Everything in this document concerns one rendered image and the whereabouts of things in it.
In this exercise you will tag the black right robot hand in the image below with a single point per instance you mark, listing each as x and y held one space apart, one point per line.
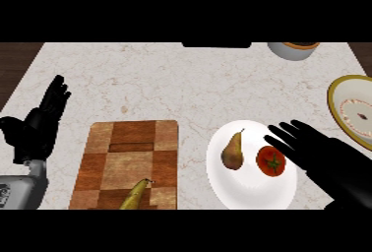
329 157

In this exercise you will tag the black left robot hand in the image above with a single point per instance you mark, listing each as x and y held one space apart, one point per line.
42 121

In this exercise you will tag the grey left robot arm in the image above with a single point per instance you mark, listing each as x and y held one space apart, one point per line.
19 190

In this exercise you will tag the red tomato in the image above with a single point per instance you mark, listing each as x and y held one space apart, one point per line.
270 161

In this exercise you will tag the yellow rimmed white bowl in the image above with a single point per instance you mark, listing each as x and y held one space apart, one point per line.
356 110

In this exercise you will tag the white plate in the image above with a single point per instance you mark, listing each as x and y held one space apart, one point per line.
250 183

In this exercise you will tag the brown green pear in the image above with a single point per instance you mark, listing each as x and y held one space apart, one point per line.
232 153

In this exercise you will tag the checkered wooden cutting board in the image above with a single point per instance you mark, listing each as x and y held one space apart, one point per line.
127 162

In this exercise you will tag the yellow banana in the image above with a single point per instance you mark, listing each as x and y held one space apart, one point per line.
133 195

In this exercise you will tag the grey pot with orange rim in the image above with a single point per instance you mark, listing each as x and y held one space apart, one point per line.
293 51

